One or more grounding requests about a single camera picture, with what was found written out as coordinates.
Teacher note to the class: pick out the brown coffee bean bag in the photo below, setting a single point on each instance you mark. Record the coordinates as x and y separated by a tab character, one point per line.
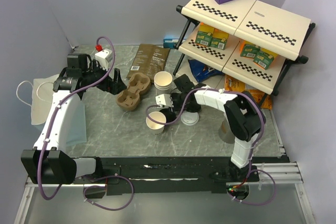
149	60

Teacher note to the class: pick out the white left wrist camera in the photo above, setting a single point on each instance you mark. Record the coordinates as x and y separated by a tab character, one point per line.
104	58

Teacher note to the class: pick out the green juice carton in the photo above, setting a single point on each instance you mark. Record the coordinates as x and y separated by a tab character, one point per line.
218	42
203	38
249	51
263	59

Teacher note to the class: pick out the grey cup of stirrers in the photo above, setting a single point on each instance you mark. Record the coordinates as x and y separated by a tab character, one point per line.
225	133

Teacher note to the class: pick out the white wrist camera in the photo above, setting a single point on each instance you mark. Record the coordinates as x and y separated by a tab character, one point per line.
162	101
104	58

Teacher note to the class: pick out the white paper cup stack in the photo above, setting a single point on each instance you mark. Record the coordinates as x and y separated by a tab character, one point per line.
163	82

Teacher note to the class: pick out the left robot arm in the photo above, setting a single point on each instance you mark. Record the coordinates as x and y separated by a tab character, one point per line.
47	162

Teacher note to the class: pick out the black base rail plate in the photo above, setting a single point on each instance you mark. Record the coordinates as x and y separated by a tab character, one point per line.
119	175

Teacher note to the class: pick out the blue R&O box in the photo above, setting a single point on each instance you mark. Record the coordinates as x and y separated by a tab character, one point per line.
170	42

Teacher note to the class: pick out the white plastic cup lids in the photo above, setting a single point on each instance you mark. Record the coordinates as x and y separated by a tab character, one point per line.
189	118

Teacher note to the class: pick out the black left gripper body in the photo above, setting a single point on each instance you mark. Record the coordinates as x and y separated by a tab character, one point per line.
97	72

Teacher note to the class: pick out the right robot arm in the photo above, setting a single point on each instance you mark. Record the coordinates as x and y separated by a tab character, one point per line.
244	116

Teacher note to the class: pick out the orange snack bag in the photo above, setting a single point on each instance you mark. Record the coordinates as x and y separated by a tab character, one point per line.
232	84

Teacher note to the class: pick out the cream checkered shelf rack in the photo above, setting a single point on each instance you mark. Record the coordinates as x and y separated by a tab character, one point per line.
264	25

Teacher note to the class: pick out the brown pulp cup carrier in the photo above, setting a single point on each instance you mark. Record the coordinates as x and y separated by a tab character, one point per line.
130	98

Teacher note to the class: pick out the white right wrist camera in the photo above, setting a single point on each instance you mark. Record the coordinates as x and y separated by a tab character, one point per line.
162	101

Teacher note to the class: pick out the light blue paper bag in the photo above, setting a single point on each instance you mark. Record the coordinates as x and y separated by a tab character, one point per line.
69	125

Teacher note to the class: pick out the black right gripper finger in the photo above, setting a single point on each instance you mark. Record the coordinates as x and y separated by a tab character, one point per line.
168	96
169	115

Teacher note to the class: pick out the single white paper cup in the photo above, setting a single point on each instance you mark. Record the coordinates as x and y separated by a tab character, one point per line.
155	122

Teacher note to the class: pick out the black cup lid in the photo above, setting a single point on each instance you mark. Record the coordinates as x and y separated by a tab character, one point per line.
193	107

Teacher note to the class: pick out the blue chip bag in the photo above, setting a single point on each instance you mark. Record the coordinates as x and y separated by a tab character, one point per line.
201	71

